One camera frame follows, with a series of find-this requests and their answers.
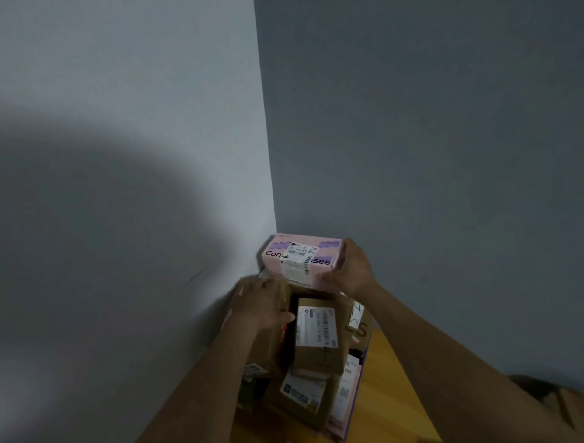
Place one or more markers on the person's right hand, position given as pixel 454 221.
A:
pixel 356 274

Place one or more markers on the person's left hand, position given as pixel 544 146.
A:
pixel 260 303

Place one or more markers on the box marked 5-3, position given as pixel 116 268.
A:
pixel 269 351

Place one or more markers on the box with black KARRIE band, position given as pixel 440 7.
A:
pixel 360 328

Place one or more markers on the large pink box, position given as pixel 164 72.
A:
pixel 301 248

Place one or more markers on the small cardboard parcel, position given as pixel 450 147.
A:
pixel 319 347

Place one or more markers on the box marked 3-3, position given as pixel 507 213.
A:
pixel 561 397

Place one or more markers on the person's left forearm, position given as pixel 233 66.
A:
pixel 205 392

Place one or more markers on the person's right forearm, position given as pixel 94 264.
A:
pixel 456 365

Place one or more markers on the blue plastic grid pallet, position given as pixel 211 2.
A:
pixel 358 392

